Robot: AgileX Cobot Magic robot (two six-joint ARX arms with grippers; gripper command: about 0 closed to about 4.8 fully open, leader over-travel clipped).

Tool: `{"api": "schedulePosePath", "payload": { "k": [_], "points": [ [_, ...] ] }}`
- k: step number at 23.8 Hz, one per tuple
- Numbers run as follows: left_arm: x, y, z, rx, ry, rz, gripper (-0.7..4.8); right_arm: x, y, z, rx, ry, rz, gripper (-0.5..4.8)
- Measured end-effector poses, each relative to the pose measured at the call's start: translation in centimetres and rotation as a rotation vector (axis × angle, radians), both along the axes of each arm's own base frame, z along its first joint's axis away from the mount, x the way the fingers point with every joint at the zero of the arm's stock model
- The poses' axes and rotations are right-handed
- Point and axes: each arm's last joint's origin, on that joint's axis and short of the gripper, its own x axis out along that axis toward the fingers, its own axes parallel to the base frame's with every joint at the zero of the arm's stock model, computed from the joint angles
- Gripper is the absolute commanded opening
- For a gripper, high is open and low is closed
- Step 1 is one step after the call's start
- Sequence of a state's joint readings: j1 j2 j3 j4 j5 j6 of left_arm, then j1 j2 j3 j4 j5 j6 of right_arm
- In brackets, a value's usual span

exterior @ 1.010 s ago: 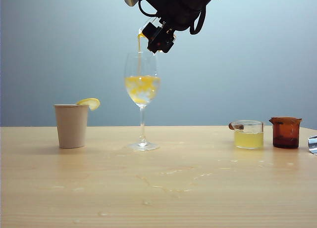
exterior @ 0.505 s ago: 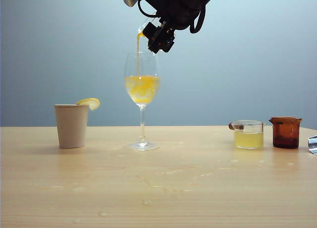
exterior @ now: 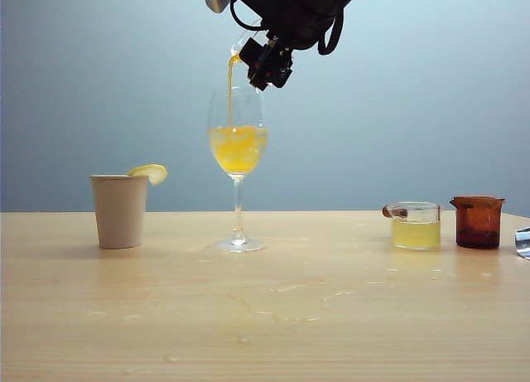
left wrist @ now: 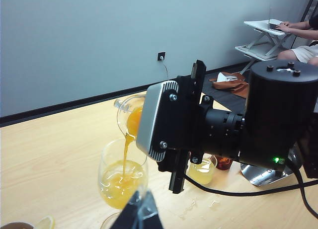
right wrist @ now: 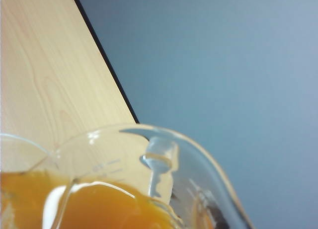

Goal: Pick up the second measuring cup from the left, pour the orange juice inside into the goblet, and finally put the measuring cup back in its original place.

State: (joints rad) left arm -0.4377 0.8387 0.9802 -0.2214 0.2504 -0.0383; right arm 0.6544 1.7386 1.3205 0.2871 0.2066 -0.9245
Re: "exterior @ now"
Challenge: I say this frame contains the thick black cable loop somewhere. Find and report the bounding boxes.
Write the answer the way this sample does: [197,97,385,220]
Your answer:
[316,3,346,57]

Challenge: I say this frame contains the thin black camera cable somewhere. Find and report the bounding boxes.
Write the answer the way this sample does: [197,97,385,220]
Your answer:
[229,0,267,31]

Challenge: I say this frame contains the stainless steel pan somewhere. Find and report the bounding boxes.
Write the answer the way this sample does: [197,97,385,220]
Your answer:
[513,226,530,261]

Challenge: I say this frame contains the beige paper cup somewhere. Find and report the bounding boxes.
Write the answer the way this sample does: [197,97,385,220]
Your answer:
[89,174,149,251]

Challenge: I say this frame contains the amber glass measuring cup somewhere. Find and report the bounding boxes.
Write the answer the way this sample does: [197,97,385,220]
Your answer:
[449,195,507,250]

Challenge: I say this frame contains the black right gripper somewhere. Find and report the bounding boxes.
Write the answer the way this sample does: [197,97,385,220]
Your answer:
[225,0,369,92]

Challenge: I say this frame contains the yellow lemon slice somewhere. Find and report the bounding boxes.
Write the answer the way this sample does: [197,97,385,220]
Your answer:
[126,163,169,187]

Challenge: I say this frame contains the wooden-handled glass measuring cup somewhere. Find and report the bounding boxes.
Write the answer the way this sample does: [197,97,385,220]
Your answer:
[381,201,444,252]

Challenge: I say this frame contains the tall stemmed wine glass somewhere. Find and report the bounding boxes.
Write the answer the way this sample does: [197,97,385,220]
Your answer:
[207,85,270,255]

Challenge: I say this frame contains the clear glass measuring cup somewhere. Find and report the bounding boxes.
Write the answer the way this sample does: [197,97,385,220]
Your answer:
[226,18,271,69]

